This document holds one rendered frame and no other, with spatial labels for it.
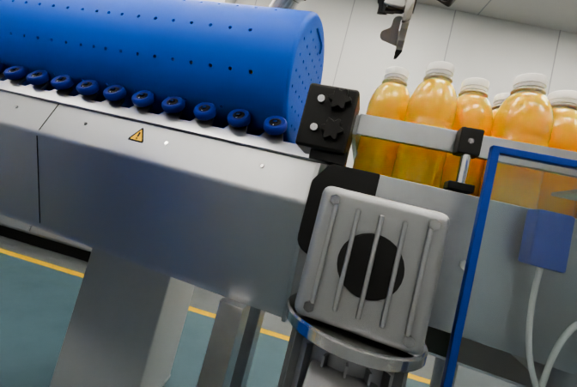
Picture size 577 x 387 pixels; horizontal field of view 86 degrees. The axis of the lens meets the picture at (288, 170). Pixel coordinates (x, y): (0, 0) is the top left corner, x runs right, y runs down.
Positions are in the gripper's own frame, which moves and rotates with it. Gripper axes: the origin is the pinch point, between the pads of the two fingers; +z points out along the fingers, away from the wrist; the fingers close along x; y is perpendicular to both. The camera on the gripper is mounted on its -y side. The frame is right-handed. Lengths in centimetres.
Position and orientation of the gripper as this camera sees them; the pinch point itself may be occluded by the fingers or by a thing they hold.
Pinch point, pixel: (401, 44)
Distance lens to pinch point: 76.8
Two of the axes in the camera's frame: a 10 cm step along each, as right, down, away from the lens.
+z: -2.6, 9.6, -0.8
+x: -2.2, -1.4, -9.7
